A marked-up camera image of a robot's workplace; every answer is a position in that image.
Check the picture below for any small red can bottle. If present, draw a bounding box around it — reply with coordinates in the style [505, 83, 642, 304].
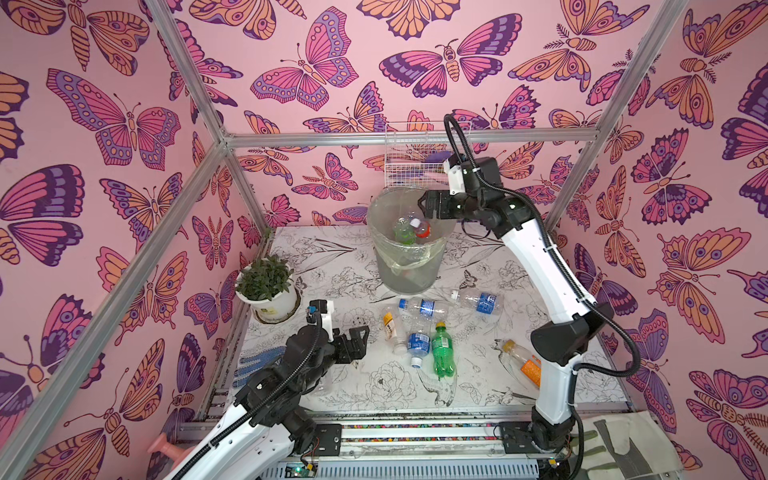
[409, 217, 431, 239]

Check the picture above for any light green label bottle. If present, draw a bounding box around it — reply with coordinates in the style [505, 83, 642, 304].
[393, 217, 416, 245]

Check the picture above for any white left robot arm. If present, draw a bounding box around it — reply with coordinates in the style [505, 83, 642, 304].
[167, 325, 370, 479]

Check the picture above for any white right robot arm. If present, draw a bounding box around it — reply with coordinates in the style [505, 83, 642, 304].
[418, 154, 641, 452]

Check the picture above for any grey mesh waste bin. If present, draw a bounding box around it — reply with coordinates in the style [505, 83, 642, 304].
[367, 188, 456, 295]

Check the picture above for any yellow label small bottle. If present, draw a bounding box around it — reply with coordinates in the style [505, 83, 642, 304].
[382, 307, 408, 355]

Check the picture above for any blue cap bottle centre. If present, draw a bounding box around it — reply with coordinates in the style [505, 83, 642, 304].
[405, 315, 433, 369]

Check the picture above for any far blue label bottle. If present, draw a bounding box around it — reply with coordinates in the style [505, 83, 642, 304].
[397, 297, 450, 322]

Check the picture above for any green plastic bottle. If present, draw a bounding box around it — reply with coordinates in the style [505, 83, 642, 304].
[431, 322, 456, 378]

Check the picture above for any blue dotted work glove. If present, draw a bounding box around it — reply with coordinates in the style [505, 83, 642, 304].
[232, 346, 286, 388]

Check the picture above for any potted green plant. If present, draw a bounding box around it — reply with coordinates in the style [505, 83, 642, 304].
[235, 255, 300, 325]

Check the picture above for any orange label bottle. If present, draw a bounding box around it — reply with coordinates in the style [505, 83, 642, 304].
[494, 339, 542, 389]

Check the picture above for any pink watering can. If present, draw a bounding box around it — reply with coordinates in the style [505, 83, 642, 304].
[147, 433, 184, 465]

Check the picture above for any white wire wall basket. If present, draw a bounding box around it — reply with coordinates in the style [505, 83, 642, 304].
[382, 122, 455, 189]

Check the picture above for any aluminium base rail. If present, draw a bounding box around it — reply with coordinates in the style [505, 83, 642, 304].
[179, 407, 577, 480]

